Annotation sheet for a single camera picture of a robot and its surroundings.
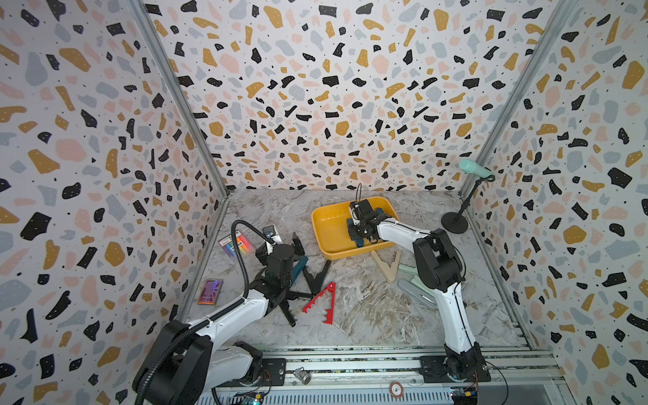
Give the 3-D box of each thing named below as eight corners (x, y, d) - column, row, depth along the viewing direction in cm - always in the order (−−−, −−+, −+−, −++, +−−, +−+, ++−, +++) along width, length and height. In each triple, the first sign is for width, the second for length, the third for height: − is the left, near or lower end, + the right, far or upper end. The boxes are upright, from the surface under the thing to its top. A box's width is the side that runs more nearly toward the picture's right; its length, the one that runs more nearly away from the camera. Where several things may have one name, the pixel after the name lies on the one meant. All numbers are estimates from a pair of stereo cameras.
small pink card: (198, 304, 88) (195, 302, 86) (206, 281, 94) (204, 278, 92) (216, 305, 88) (213, 302, 87) (223, 281, 94) (221, 278, 92)
